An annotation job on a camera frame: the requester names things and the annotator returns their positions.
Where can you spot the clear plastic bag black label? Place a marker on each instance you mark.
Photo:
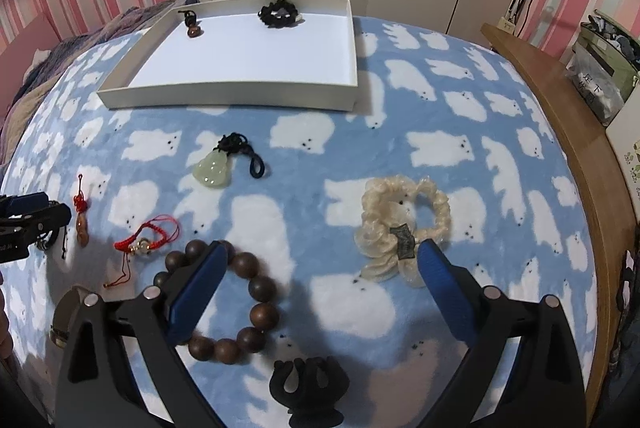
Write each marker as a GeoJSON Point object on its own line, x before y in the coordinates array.
{"type": "Point", "coordinates": [595, 88]}

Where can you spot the cream scrunchie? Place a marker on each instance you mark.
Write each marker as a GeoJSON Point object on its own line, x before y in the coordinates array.
{"type": "Point", "coordinates": [380, 208]}

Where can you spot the white shallow tray box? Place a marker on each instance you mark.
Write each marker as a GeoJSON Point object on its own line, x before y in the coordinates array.
{"type": "Point", "coordinates": [240, 53]}

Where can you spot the blue bear print blanket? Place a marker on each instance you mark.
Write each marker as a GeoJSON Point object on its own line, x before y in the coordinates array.
{"type": "Point", "coordinates": [350, 148]}

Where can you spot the white fluffy cloth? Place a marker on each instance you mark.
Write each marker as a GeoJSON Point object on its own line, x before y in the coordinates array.
{"type": "Point", "coordinates": [37, 58]}

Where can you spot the wall socket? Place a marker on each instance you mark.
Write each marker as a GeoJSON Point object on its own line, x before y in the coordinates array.
{"type": "Point", "coordinates": [507, 26]}

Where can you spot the black hair claw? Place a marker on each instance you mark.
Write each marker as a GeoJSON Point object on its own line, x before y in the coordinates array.
{"type": "Point", "coordinates": [305, 393]}

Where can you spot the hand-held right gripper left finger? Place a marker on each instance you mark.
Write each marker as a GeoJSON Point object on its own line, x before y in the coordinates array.
{"type": "Point", "coordinates": [200, 293]}

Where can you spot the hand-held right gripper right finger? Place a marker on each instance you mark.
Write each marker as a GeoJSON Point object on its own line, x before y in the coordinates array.
{"type": "Point", "coordinates": [442, 288]}

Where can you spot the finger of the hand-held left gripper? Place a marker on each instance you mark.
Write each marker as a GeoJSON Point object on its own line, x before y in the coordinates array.
{"type": "Point", "coordinates": [22, 202]}
{"type": "Point", "coordinates": [52, 215]}

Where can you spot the white floral print box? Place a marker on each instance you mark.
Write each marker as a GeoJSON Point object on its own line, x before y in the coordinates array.
{"type": "Point", "coordinates": [630, 153]}

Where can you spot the green storage box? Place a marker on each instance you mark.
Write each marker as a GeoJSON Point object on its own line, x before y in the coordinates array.
{"type": "Point", "coordinates": [622, 73]}

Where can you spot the dark cloth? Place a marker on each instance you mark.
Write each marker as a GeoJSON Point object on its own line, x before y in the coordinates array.
{"type": "Point", "coordinates": [629, 283]}

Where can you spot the pink headboard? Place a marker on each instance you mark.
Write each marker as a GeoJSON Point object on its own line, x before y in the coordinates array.
{"type": "Point", "coordinates": [35, 31]}

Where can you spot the wooden desk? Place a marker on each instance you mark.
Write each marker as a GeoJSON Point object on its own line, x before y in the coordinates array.
{"type": "Point", "coordinates": [560, 108]}

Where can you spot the striped purple knit blanket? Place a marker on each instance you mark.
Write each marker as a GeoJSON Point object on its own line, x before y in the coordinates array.
{"type": "Point", "coordinates": [65, 46]}

